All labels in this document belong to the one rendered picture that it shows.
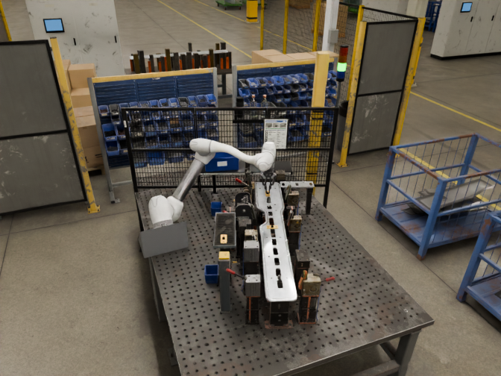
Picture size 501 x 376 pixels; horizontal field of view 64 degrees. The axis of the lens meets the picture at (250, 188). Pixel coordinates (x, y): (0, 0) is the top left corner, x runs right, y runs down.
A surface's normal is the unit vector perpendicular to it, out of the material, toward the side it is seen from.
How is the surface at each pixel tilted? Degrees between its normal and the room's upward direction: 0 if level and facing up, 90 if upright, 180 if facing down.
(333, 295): 0
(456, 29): 90
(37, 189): 95
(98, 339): 0
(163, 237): 90
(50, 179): 93
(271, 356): 0
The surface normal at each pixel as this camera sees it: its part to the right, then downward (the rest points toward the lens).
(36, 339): 0.01, -0.86
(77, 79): 0.28, 0.49
